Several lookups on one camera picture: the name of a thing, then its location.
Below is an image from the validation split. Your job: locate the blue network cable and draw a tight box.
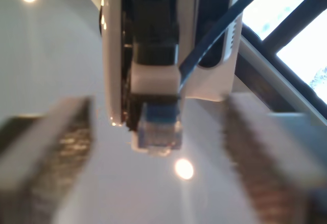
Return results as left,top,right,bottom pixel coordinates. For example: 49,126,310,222
137,0,278,158

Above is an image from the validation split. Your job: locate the white camera bar with bracket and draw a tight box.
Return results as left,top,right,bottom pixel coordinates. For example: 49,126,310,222
178,0,249,102

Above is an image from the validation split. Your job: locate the black window frame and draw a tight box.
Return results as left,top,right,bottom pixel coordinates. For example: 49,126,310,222
235,0,327,127

